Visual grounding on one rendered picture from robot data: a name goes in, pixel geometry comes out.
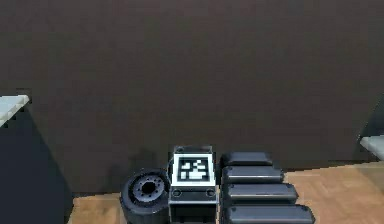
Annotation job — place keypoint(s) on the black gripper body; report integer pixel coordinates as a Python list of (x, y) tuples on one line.
[(145, 196)]

